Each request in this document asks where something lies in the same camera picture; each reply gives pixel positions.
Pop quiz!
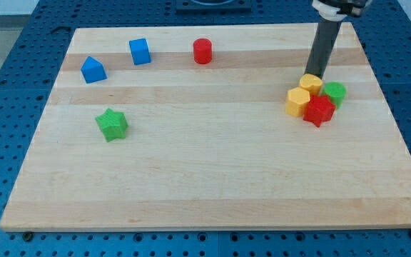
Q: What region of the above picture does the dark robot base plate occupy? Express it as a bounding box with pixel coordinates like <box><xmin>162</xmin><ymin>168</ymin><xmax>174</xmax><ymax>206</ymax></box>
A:
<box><xmin>174</xmin><ymin>0</ymin><xmax>252</xmax><ymax>13</ymax></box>

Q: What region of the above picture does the yellow heart block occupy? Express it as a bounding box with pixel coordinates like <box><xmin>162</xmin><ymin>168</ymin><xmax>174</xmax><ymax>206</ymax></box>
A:
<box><xmin>298</xmin><ymin>74</ymin><xmax>323</xmax><ymax>96</ymax></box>

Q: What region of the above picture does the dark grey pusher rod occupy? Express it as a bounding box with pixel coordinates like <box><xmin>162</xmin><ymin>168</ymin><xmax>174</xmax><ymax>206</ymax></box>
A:
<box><xmin>305</xmin><ymin>18</ymin><xmax>342</xmax><ymax>79</ymax></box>

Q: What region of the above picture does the yellow hexagon block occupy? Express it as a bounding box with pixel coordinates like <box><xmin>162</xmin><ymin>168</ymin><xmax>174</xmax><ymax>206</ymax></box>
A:
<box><xmin>285</xmin><ymin>87</ymin><xmax>310</xmax><ymax>117</ymax></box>

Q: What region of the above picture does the red star block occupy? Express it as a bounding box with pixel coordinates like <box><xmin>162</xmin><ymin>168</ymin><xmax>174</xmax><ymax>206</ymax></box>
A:
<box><xmin>303</xmin><ymin>95</ymin><xmax>336</xmax><ymax>127</ymax></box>

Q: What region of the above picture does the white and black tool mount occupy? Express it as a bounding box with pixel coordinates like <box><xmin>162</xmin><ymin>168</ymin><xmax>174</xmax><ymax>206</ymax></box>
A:
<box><xmin>312</xmin><ymin>0</ymin><xmax>372</xmax><ymax>21</ymax></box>

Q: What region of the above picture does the wooden board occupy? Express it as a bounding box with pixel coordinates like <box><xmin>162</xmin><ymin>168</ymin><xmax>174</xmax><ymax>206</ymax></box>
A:
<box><xmin>0</xmin><ymin>22</ymin><xmax>411</xmax><ymax>232</ymax></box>

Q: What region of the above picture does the blue pentagon block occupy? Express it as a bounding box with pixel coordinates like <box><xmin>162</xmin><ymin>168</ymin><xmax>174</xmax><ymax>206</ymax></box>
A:
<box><xmin>81</xmin><ymin>56</ymin><xmax>107</xmax><ymax>84</ymax></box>

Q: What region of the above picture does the red cylinder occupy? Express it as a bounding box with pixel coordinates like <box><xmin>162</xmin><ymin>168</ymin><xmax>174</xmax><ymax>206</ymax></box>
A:
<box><xmin>193</xmin><ymin>38</ymin><xmax>213</xmax><ymax>64</ymax></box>

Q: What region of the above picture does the green cylinder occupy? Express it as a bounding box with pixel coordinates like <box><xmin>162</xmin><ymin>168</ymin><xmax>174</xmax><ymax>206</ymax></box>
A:
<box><xmin>323</xmin><ymin>81</ymin><xmax>347</xmax><ymax>109</ymax></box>

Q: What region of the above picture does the blue cube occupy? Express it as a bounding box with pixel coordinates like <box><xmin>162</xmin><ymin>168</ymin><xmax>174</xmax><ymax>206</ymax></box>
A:
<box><xmin>128</xmin><ymin>39</ymin><xmax>151</xmax><ymax>65</ymax></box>

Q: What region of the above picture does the green star block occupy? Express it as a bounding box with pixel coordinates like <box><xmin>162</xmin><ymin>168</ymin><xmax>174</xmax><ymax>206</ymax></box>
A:
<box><xmin>95</xmin><ymin>109</ymin><xmax>128</xmax><ymax>142</ymax></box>

